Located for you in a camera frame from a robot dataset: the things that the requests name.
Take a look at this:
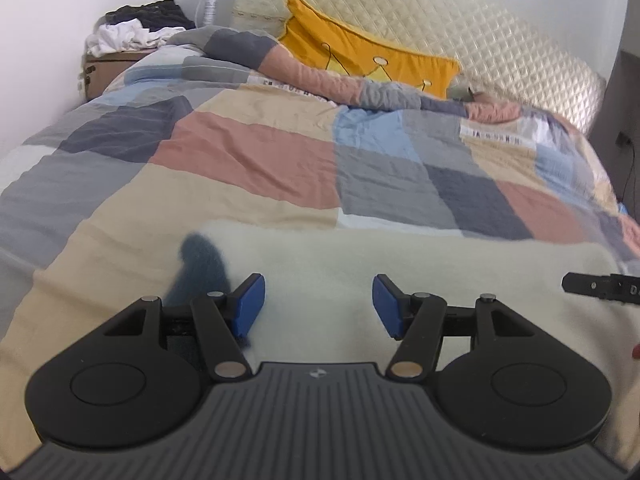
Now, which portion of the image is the white fluffy fleece garment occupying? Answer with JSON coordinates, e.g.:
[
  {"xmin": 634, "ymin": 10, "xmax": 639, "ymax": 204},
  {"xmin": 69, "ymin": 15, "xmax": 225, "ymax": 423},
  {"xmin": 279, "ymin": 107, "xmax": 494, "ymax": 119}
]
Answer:
[{"xmin": 164, "ymin": 219, "xmax": 640, "ymax": 466}]

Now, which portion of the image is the white clothes pile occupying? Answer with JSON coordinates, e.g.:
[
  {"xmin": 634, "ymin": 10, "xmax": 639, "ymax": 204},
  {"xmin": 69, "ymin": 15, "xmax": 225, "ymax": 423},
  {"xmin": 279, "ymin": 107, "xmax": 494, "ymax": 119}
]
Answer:
[{"xmin": 86, "ymin": 18, "xmax": 186, "ymax": 58}]

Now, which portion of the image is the black clothes pile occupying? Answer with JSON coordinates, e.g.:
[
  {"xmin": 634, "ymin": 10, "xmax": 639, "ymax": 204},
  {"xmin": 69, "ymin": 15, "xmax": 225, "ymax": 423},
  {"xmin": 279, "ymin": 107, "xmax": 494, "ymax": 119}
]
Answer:
[{"xmin": 104, "ymin": 0, "xmax": 195, "ymax": 32}]

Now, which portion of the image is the grey bedside cabinet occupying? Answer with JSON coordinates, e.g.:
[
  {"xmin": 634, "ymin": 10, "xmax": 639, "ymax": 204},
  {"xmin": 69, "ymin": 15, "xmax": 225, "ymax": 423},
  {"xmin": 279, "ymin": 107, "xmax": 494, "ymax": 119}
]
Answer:
[{"xmin": 589, "ymin": 50, "xmax": 639, "ymax": 218}]

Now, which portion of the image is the patchwork quilt cover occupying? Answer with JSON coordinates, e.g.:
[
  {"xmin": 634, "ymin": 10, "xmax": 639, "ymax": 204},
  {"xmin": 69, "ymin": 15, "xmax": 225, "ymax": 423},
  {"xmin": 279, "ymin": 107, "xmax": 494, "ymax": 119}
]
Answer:
[{"xmin": 1, "ymin": 27, "xmax": 639, "ymax": 468}]

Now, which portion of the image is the cream quilted headboard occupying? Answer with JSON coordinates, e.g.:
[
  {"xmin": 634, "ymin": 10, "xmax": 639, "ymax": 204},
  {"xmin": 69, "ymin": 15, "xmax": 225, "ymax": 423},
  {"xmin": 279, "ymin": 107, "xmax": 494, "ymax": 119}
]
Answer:
[{"xmin": 232, "ymin": 0, "xmax": 605, "ymax": 133}]

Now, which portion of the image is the cardboard box nightstand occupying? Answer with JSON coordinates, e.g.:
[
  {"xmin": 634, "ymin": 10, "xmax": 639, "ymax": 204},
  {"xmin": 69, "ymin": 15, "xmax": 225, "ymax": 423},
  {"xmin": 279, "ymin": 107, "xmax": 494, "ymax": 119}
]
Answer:
[{"xmin": 84, "ymin": 49, "xmax": 155, "ymax": 101}]

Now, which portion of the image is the yellow crown cushion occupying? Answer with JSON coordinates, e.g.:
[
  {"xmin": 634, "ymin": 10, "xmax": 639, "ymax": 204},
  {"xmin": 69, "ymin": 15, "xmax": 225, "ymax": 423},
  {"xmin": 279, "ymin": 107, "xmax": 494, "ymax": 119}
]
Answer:
[{"xmin": 279, "ymin": 0, "xmax": 461, "ymax": 99}]

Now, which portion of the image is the white plastic bottle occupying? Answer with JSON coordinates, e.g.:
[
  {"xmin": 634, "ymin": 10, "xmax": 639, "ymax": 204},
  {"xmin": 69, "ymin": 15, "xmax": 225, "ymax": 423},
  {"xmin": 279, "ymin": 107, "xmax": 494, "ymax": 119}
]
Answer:
[{"xmin": 201, "ymin": 0, "xmax": 217, "ymax": 26}]

